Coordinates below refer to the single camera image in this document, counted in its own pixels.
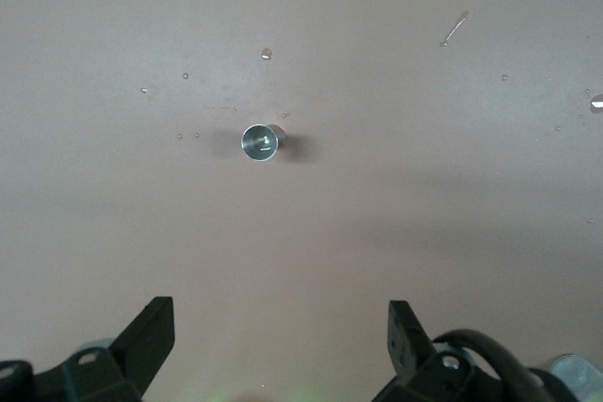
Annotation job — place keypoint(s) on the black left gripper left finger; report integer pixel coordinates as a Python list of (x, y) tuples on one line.
[(127, 359)]

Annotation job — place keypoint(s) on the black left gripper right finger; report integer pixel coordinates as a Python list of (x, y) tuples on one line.
[(414, 374)]

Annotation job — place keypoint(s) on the stainless steel jigger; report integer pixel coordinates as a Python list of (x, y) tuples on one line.
[(259, 143)]

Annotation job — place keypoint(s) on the brown table cover sheet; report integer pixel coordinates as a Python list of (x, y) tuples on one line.
[(301, 232)]

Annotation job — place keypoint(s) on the large spilled liquid puddle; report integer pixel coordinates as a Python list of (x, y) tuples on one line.
[(597, 103)]

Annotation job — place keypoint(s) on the round liquid drop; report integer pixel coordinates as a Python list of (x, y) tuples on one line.
[(267, 53)]

